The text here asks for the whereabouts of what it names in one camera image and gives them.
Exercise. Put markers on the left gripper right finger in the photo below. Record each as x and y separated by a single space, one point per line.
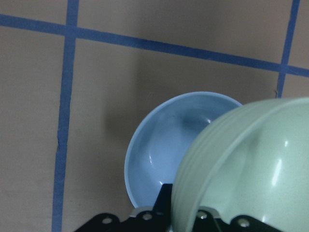
208 219

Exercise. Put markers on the blue bowl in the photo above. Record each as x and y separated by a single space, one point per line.
161 140

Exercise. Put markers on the green bowl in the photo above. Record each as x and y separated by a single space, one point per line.
254 161

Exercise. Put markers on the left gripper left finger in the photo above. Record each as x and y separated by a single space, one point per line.
143 219

